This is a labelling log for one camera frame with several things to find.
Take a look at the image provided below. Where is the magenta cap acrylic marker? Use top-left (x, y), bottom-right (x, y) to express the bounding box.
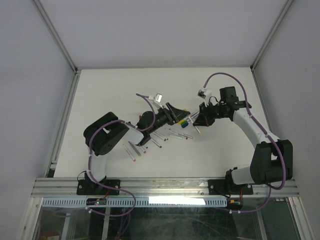
top-left (122, 144), bottom-right (136, 162)

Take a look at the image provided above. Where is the aluminium mounting rail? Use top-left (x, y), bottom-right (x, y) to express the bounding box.
top-left (32, 176), bottom-right (300, 198)

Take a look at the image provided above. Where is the right aluminium frame post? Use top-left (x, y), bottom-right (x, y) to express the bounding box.
top-left (250, 0), bottom-right (295, 73)

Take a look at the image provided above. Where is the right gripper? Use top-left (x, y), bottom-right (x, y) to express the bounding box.
top-left (193, 100), bottom-right (226, 127)

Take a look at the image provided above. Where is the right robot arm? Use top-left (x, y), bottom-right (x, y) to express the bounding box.
top-left (193, 86), bottom-right (293, 194)

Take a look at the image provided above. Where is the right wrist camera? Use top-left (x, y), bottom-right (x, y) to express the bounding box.
top-left (197, 87), bottom-right (212, 107)

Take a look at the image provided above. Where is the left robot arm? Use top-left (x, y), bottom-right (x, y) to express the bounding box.
top-left (77, 102), bottom-right (190, 195)

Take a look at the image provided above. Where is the aluminium frame post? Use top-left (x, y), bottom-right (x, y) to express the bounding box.
top-left (250, 0), bottom-right (295, 73)
top-left (31, 0), bottom-right (78, 75)

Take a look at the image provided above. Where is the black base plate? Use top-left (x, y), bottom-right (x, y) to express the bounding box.
top-left (76, 179), bottom-right (121, 196)
top-left (207, 178), bottom-right (254, 197)

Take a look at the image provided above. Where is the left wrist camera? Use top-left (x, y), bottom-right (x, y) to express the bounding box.
top-left (147, 93), bottom-right (164, 109)

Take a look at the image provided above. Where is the translucent grey highlighter pen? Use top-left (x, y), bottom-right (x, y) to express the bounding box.
top-left (129, 142), bottom-right (142, 157)

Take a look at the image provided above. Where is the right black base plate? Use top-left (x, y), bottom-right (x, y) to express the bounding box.
top-left (207, 178), bottom-right (254, 197)

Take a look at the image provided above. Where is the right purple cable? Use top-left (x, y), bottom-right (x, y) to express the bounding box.
top-left (203, 72), bottom-right (287, 215)

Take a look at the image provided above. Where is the left aluminium frame post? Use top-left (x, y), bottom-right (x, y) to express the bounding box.
top-left (31, 0), bottom-right (78, 75)

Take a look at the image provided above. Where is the yellow cap long marker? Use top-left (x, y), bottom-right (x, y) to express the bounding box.
top-left (183, 108), bottom-right (202, 135)

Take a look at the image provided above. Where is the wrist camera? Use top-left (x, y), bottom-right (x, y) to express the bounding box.
top-left (147, 93), bottom-right (164, 109)
top-left (197, 87), bottom-right (212, 107)

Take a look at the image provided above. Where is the blue cap marker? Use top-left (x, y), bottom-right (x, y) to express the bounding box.
top-left (180, 116), bottom-right (197, 129)

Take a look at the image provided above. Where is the green cap rainbow marker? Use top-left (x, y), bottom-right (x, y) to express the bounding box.
top-left (151, 138), bottom-right (162, 148)

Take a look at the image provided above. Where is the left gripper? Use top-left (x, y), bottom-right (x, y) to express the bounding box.
top-left (147, 103), bottom-right (190, 135)

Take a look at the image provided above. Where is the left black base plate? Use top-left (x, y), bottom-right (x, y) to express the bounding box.
top-left (76, 179), bottom-right (121, 196)

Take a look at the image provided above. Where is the grey slotted cable duct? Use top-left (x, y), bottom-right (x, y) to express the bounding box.
top-left (42, 196), bottom-right (227, 208)

